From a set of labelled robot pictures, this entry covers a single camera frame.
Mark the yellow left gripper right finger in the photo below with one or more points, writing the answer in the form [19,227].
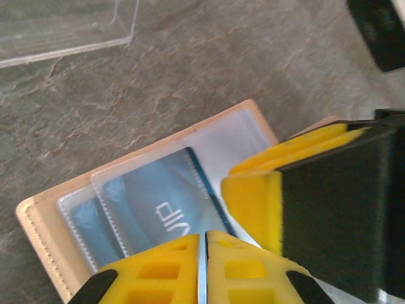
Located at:
[246,278]

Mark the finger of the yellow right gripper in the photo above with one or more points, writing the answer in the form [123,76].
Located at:
[284,152]
[316,221]

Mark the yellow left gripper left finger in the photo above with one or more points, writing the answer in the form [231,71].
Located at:
[158,278]

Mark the beige leather card holder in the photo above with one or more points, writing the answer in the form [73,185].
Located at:
[41,221]

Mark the clear acrylic tiered card stand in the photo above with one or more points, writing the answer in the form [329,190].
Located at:
[47,31]

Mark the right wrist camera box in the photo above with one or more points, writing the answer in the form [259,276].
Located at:
[379,31]

